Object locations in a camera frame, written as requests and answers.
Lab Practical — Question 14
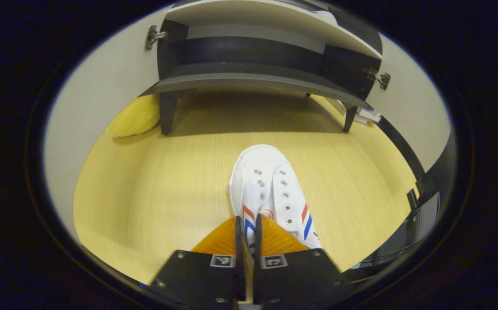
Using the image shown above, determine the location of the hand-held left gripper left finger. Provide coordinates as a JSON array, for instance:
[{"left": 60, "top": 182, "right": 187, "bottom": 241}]
[{"left": 149, "top": 215, "right": 246, "bottom": 308}]

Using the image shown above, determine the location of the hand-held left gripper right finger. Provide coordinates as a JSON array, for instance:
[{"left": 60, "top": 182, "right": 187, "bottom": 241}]
[{"left": 253, "top": 214, "right": 355, "bottom": 308}]

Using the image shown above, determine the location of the white canvas shoe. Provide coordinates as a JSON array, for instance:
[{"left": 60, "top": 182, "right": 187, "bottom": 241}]
[{"left": 228, "top": 144, "right": 322, "bottom": 251}]

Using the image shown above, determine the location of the grey shoe cabinet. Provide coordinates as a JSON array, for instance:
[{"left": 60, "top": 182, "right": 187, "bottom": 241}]
[{"left": 141, "top": 0, "right": 383, "bottom": 136}]

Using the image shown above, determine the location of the metal door hinge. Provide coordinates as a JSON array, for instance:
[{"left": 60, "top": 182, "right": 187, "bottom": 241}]
[
  {"left": 363, "top": 68, "right": 391, "bottom": 90},
  {"left": 145, "top": 25, "right": 166, "bottom": 51}
]

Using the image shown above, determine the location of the yellow plush toy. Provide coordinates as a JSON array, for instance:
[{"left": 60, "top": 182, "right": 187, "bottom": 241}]
[{"left": 110, "top": 94, "right": 161, "bottom": 138}]

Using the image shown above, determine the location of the white and blue book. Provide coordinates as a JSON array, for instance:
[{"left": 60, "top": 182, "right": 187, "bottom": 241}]
[{"left": 355, "top": 107, "right": 382, "bottom": 126}]

